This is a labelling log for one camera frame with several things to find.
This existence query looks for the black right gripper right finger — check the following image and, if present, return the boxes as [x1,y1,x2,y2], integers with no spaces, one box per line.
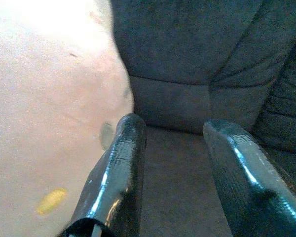
[203,119,296,237]

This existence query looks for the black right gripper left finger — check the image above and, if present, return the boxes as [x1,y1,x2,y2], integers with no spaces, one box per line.
[60,113,148,237]

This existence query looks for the pink cat face pillow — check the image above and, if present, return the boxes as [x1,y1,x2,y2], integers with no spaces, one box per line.
[0,0,135,237]

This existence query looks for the dark grey fabric sofa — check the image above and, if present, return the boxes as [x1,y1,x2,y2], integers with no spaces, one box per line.
[108,0,296,237]

